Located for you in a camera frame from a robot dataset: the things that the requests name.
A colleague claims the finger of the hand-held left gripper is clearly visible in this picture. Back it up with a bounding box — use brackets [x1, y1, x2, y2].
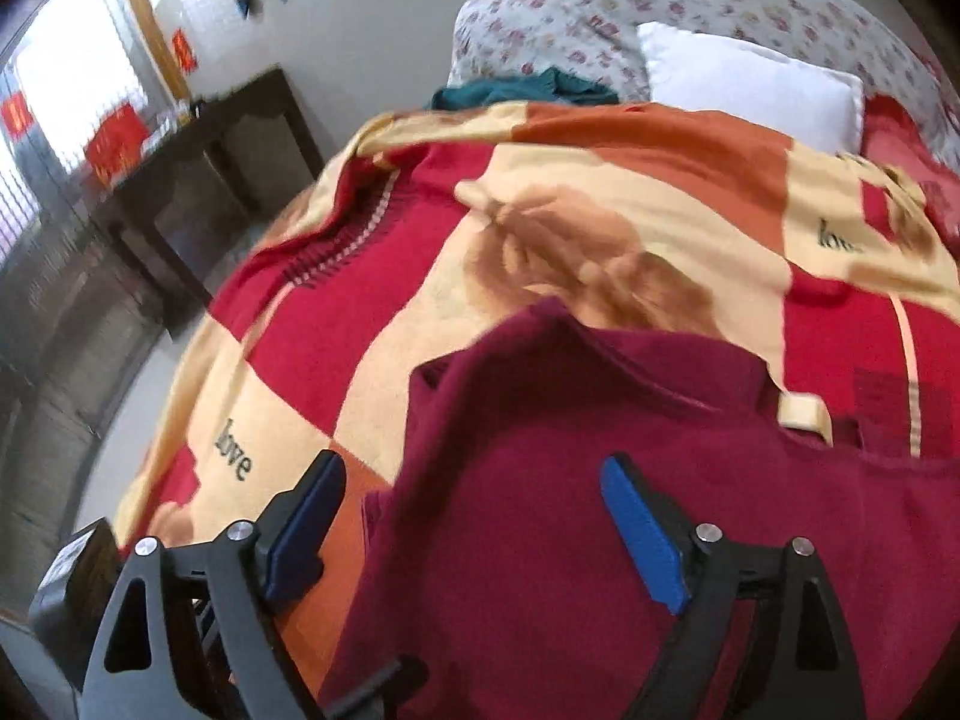
[322, 656, 430, 720]

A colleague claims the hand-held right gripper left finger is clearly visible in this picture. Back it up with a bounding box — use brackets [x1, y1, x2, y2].
[79, 450, 347, 720]

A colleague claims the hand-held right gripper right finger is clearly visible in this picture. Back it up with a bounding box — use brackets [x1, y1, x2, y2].
[600, 454, 867, 720]

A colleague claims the maroon sweatshirt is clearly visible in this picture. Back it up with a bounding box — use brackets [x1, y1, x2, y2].
[315, 298, 960, 720]

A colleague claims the red orange printed blanket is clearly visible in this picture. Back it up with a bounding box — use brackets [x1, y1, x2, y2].
[112, 99, 960, 698]

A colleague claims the dark wooden table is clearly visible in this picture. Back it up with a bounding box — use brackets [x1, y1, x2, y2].
[90, 67, 325, 338]

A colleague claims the clear plastic wrap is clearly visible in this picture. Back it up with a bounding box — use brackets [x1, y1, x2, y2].
[146, 101, 200, 152]

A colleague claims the red gift box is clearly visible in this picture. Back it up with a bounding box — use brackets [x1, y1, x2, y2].
[84, 103, 149, 185]

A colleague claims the teal garment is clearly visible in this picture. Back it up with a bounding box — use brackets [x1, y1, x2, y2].
[431, 66, 622, 110]

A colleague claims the white pillow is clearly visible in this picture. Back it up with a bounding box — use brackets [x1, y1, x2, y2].
[637, 21, 865, 155]

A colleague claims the red patterned cloth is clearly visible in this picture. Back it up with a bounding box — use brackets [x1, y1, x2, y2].
[861, 94, 960, 188]

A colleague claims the window with grille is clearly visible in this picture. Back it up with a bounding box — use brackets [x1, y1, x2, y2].
[0, 0, 162, 256]

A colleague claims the orange wooden door frame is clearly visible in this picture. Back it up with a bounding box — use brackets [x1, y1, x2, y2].
[116, 0, 188, 102]

